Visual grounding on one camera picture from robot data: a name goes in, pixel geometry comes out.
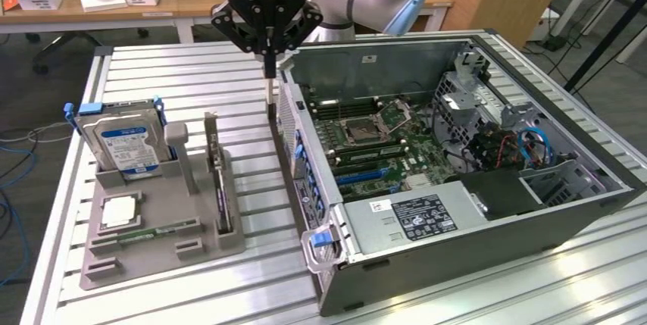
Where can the black graphics card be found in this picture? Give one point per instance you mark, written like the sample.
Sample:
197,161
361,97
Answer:
215,143

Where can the metal socket cover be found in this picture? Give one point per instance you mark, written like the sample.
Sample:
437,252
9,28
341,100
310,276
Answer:
394,111

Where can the CPU socket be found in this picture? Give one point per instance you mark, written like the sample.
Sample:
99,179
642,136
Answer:
362,130

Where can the black office chair base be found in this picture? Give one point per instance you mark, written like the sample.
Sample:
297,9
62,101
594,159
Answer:
63,47

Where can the hard disk with blue caddy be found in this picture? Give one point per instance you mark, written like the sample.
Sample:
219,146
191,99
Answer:
126,143

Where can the green motherboard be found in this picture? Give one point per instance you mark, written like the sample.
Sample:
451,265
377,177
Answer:
419,150

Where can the blue expansion slot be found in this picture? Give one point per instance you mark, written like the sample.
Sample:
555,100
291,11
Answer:
362,178

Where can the small silver chipset heatsink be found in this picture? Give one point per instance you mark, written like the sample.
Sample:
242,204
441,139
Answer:
418,182

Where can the silver CPU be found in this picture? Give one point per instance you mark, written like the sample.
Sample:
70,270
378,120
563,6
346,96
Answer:
121,212

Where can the grey power supply unit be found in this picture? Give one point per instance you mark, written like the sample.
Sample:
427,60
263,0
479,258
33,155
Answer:
385,222

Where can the grey parts rack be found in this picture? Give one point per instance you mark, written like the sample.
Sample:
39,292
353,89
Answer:
162,226

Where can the loose green RAM stick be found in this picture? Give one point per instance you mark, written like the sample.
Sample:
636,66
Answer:
151,233

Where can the blue case latch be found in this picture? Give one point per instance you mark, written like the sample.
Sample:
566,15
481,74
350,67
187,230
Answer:
319,241

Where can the black slanted pole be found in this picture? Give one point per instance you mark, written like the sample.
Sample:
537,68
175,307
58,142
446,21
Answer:
606,37

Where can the black plastic shroud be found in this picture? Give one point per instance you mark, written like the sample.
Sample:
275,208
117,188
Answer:
501,196

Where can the grey metal disk bay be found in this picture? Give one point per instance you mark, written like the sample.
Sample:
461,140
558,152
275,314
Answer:
571,181

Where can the open dark PC case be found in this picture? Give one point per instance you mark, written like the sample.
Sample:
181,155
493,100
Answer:
455,264

